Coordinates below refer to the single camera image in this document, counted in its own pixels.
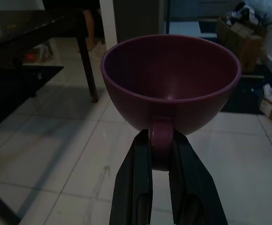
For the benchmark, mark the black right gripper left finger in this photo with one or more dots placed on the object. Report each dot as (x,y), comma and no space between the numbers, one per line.
(135,187)

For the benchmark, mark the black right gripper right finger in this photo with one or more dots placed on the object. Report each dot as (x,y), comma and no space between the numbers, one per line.
(192,185)

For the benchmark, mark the purple ceramic cup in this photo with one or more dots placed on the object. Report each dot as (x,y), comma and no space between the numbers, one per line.
(171,82)

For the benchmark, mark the black floor mat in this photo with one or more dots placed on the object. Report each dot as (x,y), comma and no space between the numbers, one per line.
(245,93)

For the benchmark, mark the tall cardboard box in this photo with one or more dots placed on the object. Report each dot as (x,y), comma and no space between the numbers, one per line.
(241,44)

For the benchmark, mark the person's bare legs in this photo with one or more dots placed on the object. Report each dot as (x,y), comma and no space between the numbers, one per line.
(91,25)

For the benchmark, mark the red object under table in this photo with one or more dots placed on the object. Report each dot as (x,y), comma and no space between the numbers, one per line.
(30,56)

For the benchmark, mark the grey cabinet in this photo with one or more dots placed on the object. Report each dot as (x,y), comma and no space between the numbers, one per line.
(138,18)

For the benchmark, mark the dark wooden table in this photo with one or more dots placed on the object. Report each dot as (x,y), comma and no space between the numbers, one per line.
(28,30)

